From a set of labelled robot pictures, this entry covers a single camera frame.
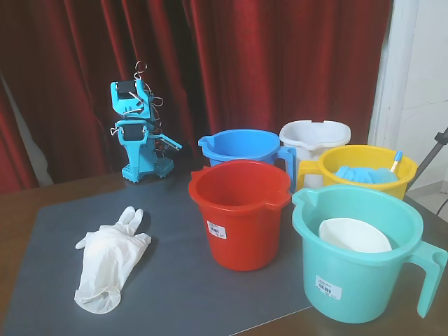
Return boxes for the white plastic bucket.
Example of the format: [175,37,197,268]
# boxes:
[279,120,352,190]

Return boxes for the blue plastic bucket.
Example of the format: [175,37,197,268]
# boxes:
[197,129,298,194]

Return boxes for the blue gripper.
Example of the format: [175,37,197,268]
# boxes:
[149,131,183,160]

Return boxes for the red plastic bucket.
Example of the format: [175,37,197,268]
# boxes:
[188,159,293,272]

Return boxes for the grey tripod stand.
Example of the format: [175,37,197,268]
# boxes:
[416,127,448,172]

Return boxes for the white face mask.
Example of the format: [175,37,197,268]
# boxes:
[318,217,393,253]

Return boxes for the teal plastic bucket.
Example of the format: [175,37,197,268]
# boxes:
[290,184,448,325]

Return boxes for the yellow plastic bucket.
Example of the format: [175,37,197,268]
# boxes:
[296,144,419,201]

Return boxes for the red velvet curtain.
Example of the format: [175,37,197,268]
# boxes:
[0,0,393,195]

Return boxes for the grey table mat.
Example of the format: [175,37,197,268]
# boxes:
[0,173,314,336]

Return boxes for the blue crumpled gloves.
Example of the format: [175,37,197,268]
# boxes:
[332,165,402,184]

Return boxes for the white latex glove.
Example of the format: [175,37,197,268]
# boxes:
[73,205,153,315]

